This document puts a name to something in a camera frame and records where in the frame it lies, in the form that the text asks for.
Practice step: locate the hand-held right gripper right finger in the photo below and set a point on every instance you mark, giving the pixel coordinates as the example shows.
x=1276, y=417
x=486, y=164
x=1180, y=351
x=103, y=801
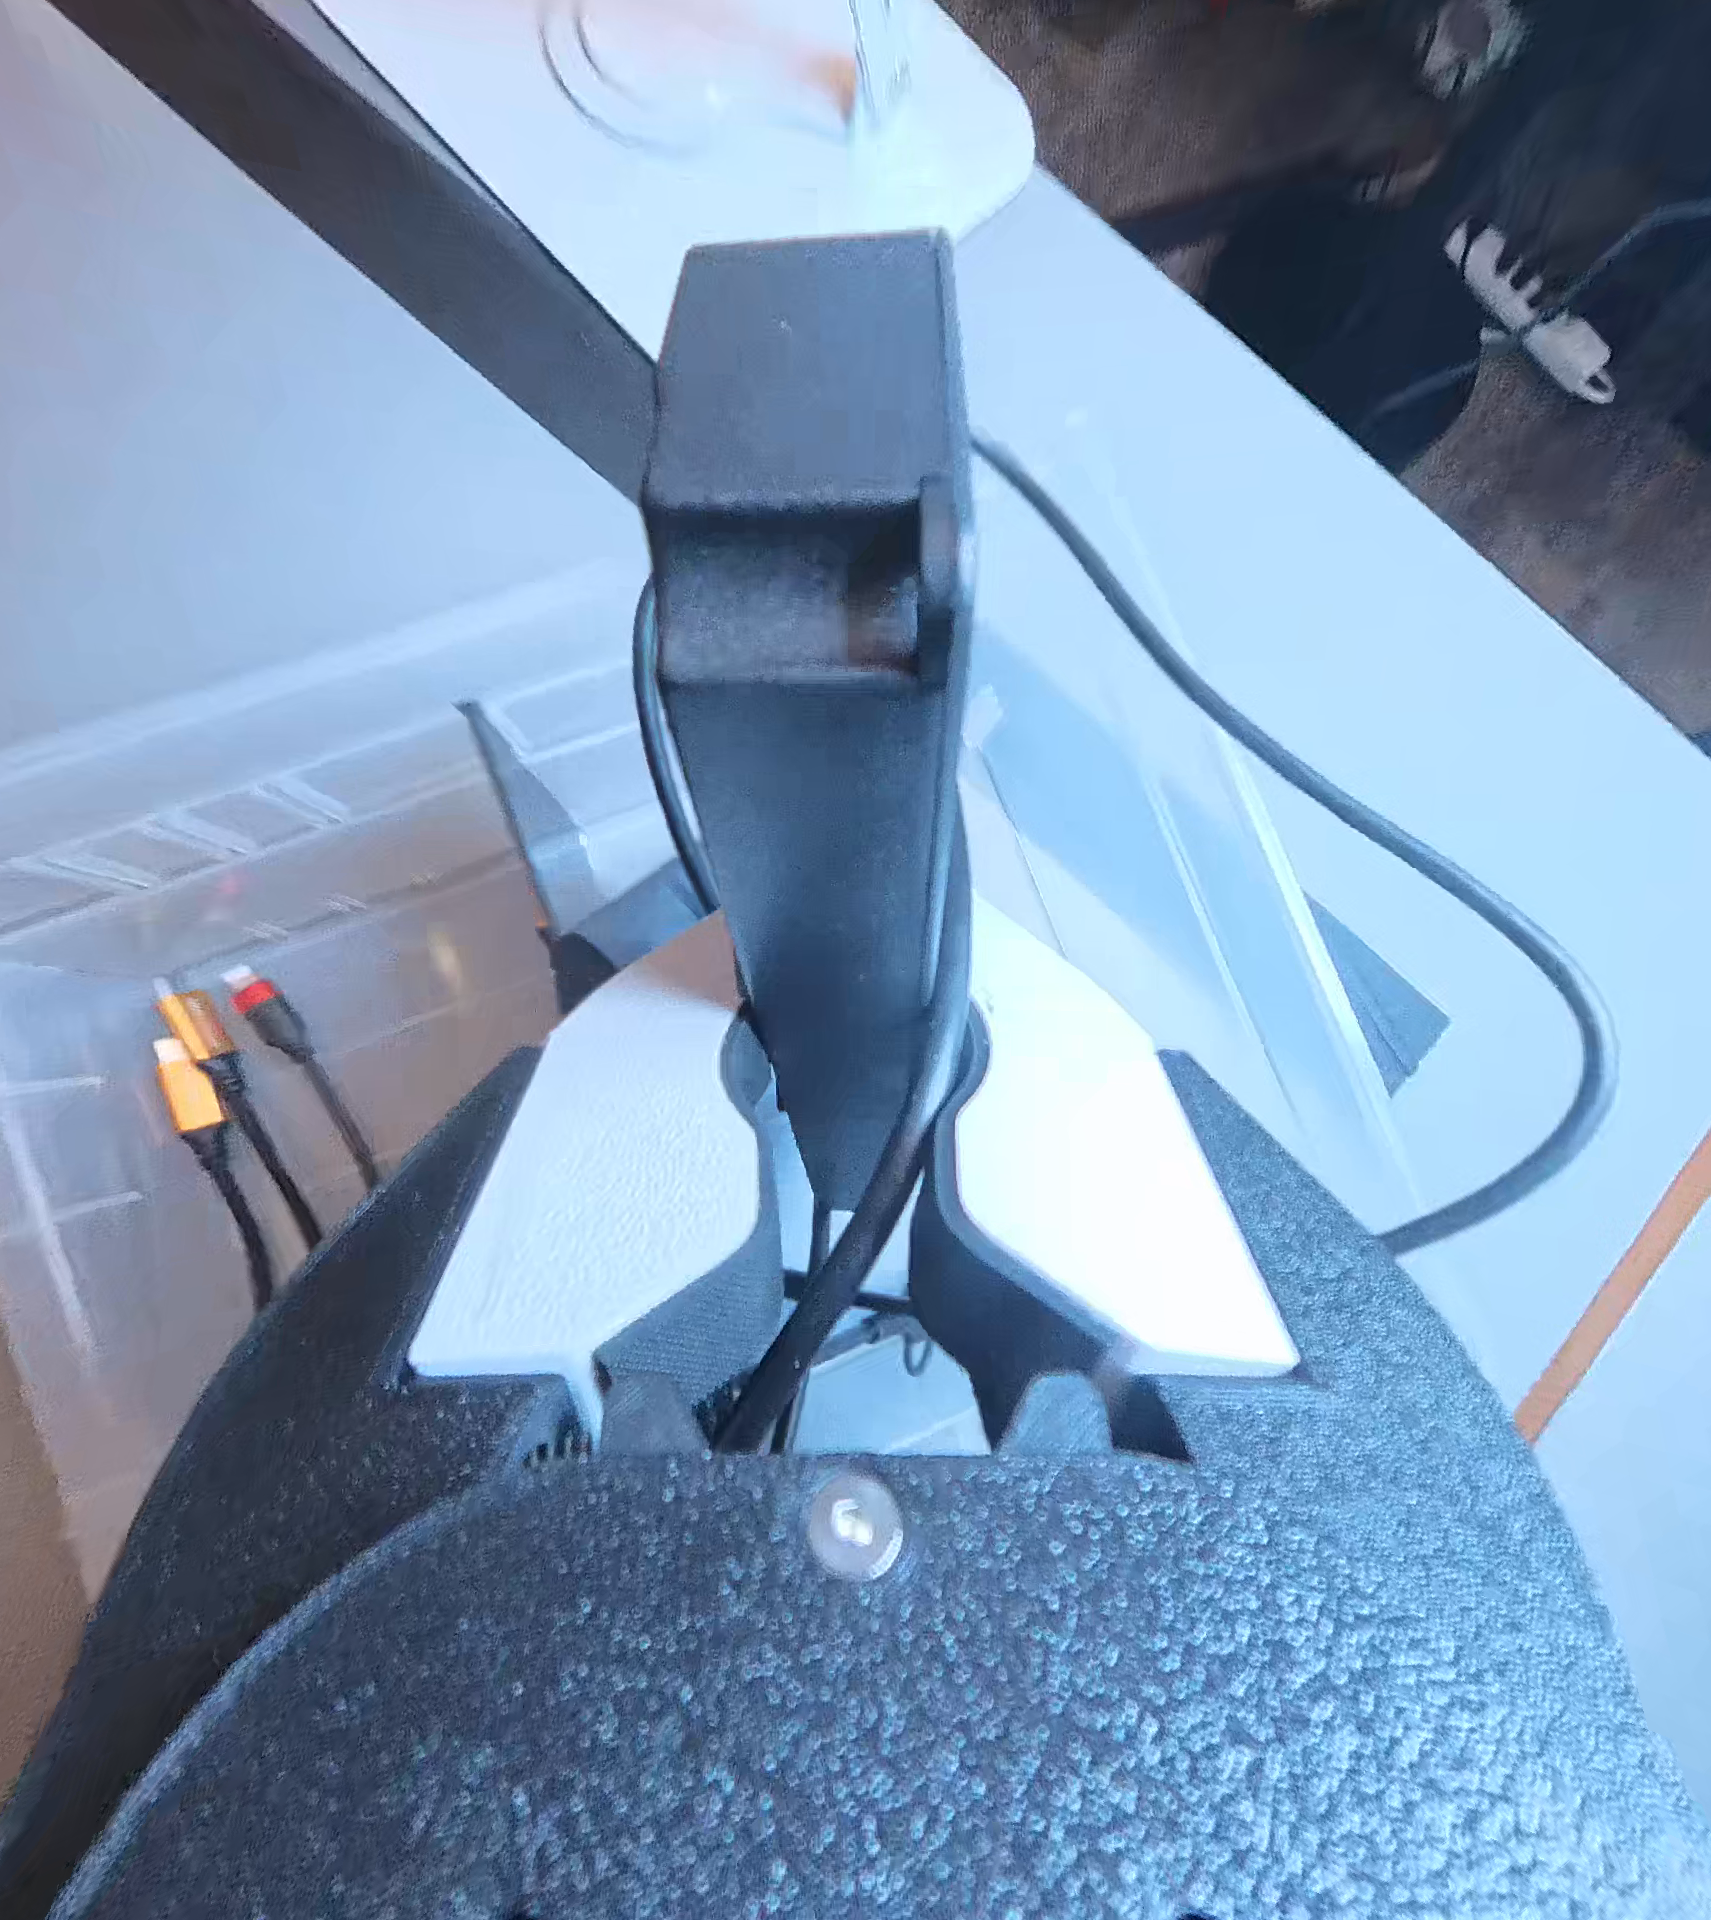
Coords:
x=1110, y=1185

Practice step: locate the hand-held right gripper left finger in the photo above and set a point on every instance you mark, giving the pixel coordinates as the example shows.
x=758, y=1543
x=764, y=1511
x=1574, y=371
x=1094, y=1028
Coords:
x=586, y=1185

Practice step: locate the clear plastic bin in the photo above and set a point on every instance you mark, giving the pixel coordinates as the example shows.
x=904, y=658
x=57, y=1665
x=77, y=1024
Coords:
x=45, y=901

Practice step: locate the black usb hub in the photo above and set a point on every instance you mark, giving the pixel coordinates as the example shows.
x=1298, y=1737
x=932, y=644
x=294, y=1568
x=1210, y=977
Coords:
x=810, y=601

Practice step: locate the white power strip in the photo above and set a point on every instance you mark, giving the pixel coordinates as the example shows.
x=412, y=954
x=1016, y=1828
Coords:
x=1530, y=323

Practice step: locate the white document stand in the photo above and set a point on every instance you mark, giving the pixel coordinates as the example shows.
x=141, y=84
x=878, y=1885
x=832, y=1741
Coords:
x=946, y=150

